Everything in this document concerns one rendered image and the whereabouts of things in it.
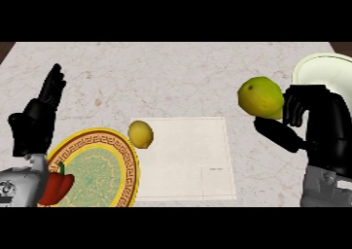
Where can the green pear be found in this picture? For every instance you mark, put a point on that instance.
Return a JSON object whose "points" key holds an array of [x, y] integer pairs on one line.
{"points": [[261, 97]]}

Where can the red bell pepper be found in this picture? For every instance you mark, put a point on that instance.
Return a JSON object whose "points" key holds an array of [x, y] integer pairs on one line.
{"points": [[57, 188]]}

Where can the white bowl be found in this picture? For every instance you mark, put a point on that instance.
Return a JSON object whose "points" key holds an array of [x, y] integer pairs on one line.
{"points": [[332, 73]]}

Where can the yellow lemon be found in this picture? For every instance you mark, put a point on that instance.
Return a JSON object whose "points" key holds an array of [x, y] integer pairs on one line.
{"points": [[141, 134]]}

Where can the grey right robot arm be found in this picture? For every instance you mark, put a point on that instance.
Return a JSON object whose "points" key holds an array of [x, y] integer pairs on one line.
{"points": [[326, 189]]}

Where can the white placemat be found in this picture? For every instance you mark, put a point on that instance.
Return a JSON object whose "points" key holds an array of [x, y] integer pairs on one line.
{"points": [[185, 159]]}

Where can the yellow patterned plate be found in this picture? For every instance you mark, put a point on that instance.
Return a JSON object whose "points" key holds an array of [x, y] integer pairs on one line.
{"points": [[100, 171]]}

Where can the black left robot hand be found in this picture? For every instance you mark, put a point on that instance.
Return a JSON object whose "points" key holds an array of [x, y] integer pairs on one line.
{"points": [[33, 126]]}

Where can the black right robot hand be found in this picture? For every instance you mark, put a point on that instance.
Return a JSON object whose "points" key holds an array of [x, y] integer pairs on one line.
{"points": [[329, 129]]}

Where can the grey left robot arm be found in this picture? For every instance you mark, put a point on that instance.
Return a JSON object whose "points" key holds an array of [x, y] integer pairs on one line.
{"points": [[23, 186]]}

